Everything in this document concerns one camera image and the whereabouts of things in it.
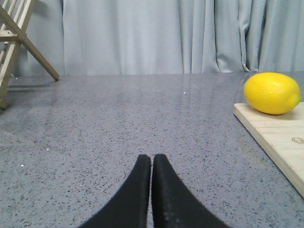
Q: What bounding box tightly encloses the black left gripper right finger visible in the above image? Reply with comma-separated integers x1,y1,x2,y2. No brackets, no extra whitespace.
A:
152,154,228,228

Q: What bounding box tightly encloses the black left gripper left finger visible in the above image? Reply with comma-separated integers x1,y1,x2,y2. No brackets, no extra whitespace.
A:
81,154,151,228

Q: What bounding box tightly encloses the wooden cutting board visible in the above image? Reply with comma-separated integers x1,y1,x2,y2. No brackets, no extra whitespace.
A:
233,102,304,196

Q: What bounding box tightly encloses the yellow lemon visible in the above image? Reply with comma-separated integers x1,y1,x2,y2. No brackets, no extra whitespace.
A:
244,72,302,114

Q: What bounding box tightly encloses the wooden folding rack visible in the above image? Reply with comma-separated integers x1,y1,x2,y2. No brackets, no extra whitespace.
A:
0,0,59,110

